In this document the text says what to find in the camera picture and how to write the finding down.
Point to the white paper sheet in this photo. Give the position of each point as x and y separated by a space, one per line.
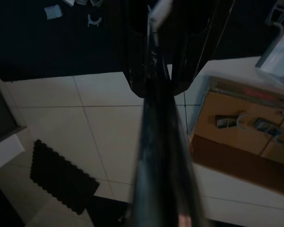
52 11

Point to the white plastic hook clip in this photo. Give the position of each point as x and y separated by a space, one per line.
238 121

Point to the large black foam floor mat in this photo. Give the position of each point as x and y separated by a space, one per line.
49 47

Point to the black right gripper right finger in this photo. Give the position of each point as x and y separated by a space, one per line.
191 47

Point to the grey and white cabinet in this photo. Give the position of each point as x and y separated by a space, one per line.
2 113

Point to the small printed card pack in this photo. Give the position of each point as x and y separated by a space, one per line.
223 123

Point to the dark printed blister pack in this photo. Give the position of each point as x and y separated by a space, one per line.
265 125

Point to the black jigsaw foam mat piece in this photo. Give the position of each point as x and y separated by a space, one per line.
61 175

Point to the white plastic frame piece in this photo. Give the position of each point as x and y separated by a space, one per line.
281 6

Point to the white winged plastic clip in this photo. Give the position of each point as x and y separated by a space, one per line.
94 23

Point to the brown cardboard box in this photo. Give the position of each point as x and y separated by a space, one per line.
227 142

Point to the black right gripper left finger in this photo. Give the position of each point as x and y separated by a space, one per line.
135 47

